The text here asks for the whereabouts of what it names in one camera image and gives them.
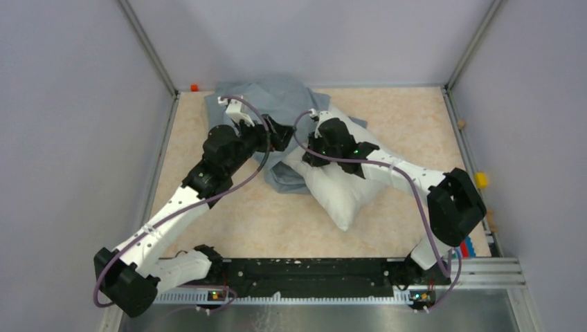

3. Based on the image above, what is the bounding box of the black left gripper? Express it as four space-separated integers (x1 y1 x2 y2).
225 113 296 176

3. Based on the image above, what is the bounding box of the white pillow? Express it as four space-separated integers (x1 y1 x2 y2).
282 104 404 231

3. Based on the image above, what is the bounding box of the grey-blue and beige pillowcase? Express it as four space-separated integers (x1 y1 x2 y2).
204 75 368 195

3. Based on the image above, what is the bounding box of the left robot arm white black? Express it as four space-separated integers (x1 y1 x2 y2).
93 115 296 318

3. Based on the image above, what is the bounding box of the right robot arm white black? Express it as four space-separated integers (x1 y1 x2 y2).
303 111 487 285

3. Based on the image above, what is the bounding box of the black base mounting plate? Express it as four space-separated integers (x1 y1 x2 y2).
179 256 451 299

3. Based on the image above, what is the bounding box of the small yellow block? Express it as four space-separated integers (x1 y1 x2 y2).
473 172 489 190

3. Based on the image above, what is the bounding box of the multicolour toy brick stack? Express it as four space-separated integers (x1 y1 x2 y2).
458 237 476 259

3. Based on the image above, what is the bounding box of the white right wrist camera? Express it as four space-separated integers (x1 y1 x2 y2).
309 109 333 127

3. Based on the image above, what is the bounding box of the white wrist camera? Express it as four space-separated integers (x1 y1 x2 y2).
217 96 255 127
309 109 333 127

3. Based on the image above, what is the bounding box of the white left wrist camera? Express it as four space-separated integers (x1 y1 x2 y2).
217 96 255 127

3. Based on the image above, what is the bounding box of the aluminium frame rail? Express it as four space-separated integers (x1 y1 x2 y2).
109 256 528 306

